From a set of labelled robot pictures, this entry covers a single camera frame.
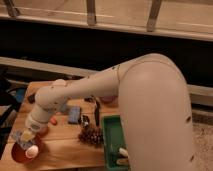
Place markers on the small black white object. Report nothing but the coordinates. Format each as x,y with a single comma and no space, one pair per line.
83,121

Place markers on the blue rectangular sponge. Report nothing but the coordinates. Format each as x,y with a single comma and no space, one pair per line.
74,115

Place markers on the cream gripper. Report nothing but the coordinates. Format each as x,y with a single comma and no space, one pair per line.
27,135

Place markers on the orange sausage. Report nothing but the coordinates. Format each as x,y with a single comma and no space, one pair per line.
53,121

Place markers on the red apple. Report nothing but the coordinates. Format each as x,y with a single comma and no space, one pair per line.
43,131

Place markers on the white plastic cup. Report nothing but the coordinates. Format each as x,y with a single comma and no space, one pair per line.
60,81

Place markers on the black remote control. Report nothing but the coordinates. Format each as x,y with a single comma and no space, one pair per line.
31,98

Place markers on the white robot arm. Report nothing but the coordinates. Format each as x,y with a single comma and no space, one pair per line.
154,105

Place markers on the white egg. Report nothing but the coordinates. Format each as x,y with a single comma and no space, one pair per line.
32,151

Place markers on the lower banana piece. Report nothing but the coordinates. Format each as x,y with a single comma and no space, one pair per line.
122,161

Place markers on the black handled knife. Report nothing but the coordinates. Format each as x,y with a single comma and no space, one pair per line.
97,113

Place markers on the purple bowl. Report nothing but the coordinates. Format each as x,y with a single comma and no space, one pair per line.
107,99

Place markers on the blue-grey towel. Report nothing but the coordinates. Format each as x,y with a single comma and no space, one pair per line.
16,136

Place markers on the green plastic tray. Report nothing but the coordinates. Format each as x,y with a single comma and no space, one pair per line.
113,140

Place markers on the black chair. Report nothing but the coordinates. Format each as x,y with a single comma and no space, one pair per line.
10,102

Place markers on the red bowl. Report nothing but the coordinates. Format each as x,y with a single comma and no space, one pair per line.
18,154

